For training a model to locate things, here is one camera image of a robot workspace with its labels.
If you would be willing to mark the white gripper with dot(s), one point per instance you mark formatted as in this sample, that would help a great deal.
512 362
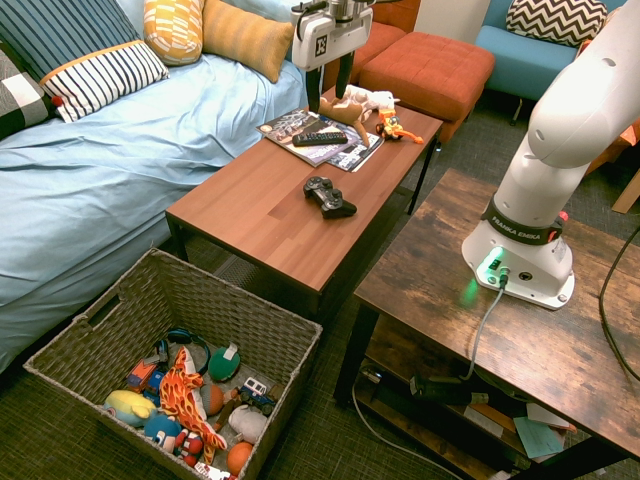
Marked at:
325 40

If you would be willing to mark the black gamepad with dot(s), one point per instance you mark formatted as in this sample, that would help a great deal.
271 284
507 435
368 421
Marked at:
330 197

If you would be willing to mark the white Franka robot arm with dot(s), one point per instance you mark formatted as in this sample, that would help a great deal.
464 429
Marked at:
565 100

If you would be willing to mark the grey wicker basket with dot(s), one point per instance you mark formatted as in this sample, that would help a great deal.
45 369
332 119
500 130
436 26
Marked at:
210 300

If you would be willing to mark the brown plush animal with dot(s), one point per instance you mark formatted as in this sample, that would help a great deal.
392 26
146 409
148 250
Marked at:
345 112

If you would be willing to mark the white plush animal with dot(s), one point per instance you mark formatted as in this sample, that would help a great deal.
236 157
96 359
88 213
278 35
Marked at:
370 100

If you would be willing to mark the black remote control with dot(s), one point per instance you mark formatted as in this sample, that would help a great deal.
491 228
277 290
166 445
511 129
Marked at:
320 138

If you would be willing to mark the grey cover magazine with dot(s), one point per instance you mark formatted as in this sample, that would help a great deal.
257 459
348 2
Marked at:
287 127

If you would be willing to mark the orange tufted ottoman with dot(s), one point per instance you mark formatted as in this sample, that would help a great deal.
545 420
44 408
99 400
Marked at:
430 70
382 37

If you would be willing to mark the dark cover magazine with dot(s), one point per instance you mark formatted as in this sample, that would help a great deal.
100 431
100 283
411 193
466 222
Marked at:
357 152

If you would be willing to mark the orange toy excavator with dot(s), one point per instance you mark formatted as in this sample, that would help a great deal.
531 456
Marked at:
392 126

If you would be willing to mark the mustard yellow pillow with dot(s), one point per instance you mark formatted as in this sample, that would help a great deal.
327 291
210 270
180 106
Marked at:
245 35

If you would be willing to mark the red-brown wooden coffee table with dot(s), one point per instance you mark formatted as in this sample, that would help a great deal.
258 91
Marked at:
280 210

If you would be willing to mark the yellow white patterned pillow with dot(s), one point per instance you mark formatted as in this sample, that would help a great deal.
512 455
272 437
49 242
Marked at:
172 30

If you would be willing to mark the blue armchair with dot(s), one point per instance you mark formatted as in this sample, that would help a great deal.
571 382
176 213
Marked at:
520 60

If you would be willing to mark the light blue covered sofa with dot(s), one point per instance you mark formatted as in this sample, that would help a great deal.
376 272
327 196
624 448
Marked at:
125 165

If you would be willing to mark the white striped orange-edged pillow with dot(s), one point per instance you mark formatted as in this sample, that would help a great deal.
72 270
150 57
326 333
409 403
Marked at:
105 80

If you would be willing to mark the black white chevron pillow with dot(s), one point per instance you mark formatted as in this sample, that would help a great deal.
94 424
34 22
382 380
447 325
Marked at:
555 20

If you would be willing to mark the dark blue striped pillow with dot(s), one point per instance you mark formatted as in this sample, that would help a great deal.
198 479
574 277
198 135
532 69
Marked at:
55 30

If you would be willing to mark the black blue headphones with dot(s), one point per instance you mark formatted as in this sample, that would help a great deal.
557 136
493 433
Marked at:
192 340

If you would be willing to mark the green plush ball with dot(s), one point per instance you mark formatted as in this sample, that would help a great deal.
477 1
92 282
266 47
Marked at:
223 364

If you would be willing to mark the black white checkered pillow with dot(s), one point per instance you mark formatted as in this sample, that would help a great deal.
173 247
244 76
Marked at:
20 105

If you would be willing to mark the brown green toy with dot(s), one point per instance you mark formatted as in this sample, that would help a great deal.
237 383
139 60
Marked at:
276 391

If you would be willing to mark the light wooden furniture leg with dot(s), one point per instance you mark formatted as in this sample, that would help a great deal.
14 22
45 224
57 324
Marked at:
627 192

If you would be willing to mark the blue white mail truck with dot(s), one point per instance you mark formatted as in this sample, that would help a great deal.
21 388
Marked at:
256 394

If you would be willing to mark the rustic dark wood table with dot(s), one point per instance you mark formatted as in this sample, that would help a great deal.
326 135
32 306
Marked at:
525 340

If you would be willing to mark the black power unit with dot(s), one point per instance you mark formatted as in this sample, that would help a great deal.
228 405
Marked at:
440 390

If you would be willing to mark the orange brown knitted toy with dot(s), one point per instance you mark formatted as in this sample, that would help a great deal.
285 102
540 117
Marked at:
214 400

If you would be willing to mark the orange flame dolphin plush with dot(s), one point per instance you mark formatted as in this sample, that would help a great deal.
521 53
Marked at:
185 395

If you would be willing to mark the orange toy truck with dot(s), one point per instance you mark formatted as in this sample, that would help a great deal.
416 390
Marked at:
142 372

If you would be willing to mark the white plush seal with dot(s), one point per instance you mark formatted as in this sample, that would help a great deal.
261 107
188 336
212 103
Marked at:
247 422

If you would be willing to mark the blue police toy car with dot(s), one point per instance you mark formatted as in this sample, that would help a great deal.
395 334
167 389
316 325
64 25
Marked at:
152 387

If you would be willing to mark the yellow blue plush toy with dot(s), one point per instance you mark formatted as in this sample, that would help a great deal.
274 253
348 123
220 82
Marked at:
127 406

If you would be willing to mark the orange ball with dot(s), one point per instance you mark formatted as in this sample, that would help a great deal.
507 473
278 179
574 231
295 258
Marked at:
240 457

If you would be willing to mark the Captain America plush doll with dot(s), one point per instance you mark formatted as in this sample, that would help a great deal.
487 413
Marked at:
162 431

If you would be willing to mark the white paper sheet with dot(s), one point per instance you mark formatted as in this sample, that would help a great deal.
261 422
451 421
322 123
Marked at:
545 414

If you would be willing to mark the red white fire truck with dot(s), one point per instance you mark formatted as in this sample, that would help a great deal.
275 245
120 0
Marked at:
210 471

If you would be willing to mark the teal paper sheet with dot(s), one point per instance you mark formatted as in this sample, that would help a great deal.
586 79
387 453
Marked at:
537 437

